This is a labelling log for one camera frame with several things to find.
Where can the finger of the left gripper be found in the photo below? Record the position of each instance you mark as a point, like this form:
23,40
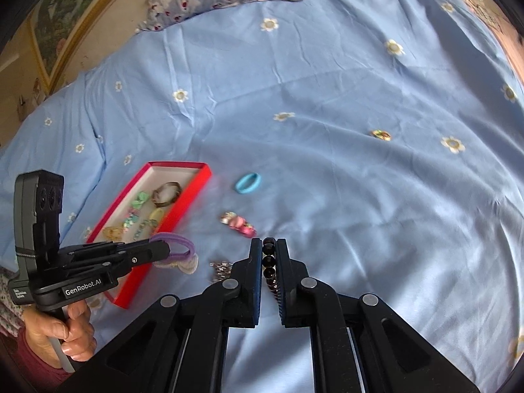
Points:
134,262
145,250

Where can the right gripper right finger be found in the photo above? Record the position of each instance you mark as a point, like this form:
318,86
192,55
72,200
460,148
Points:
359,344

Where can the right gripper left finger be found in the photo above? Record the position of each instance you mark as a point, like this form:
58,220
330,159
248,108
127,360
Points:
177,345

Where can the yellow transparent hair clip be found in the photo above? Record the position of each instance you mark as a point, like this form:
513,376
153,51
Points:
113,233

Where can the gold mesh wristwatch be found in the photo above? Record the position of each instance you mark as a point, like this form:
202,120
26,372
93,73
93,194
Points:
166,194

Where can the left hand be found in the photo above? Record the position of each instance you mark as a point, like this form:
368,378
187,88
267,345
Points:
76,334

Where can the red shallow box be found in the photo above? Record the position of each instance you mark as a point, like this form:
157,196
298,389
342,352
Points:
133,208

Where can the pink red hair clip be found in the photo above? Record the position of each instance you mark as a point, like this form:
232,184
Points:
238,224

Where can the blue floral bed sheet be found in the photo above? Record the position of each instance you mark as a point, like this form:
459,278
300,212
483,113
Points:
383,139

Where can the framed picture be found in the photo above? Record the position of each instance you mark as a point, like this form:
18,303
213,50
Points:
56,29

